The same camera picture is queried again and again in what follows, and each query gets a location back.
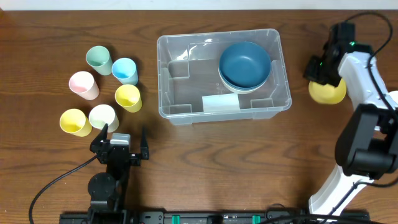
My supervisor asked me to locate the pale mint cup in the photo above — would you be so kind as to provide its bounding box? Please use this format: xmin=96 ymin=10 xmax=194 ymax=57
xmin=88 ymin=104 xmax=119 ymax=133

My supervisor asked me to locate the yellow bowl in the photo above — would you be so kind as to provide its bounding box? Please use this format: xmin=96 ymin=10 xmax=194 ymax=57
xmin=308 ymin=79 xmax=346 ymax=105

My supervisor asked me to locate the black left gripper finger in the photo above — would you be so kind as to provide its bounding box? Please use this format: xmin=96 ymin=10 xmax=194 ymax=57
xmin=140 ymin=127 xmax=149 ymax=160
xmin=90 ymin=123 xmax=108 ymax=153

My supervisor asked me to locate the yellow cup front left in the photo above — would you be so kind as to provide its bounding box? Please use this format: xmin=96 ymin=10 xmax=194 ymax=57
xmin=59 ymin=108 xmax=92 ymax=137

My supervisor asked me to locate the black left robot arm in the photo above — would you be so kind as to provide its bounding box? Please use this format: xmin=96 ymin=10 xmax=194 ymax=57
xmin=88 ymin=125 xmax=149 ymax=212

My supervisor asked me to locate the dark blue bowl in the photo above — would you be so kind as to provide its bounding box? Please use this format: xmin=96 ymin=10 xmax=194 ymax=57
xmin=218 ymin=42 xmax=271 ymax=90

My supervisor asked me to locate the clear plastic storage container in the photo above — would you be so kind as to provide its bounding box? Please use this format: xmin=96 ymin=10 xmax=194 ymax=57
xmin=157 ymin=29 xmax=292 ymax=125

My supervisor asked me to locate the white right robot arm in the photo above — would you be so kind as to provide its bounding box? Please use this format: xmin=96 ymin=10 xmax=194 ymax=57
xmin=303 ymin=12 xmax=397 ymax=223

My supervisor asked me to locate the light blue cup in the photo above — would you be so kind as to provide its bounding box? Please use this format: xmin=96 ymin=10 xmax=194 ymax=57
xmin=112 ymin=58 xmax=139 ymax=85

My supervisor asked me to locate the black cable on left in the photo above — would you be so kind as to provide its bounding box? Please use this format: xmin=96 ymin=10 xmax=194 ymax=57
xmin=28 ymin=154 xmax=99 ymax=224

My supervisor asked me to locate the white bowl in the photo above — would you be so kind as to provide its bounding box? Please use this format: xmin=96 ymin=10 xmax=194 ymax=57
xmin=389 ymin=90 xmax=398 ymax=108

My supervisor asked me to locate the pale bowl under blue bowl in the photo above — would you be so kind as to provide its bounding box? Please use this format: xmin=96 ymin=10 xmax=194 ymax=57
xmin=218 ymin=70 xmax=267 ymax=94

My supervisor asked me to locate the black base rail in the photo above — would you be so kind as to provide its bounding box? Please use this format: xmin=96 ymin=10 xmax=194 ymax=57
xmin=58 ymin=210 xmax=371 ymax=224

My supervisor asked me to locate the yellow cup near container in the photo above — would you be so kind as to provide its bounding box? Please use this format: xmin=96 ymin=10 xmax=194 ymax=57
xmin=115 ymin=84 xmax=142 ymax=113

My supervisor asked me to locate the green cup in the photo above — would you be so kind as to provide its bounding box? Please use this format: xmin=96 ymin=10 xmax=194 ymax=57
xmin=86 ymin=45 xmax=113 ymax=76

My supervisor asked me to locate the pink cup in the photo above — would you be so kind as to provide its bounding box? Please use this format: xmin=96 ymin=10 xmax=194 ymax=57
xmin=68 ymin=71 xmax=100 ymax=100

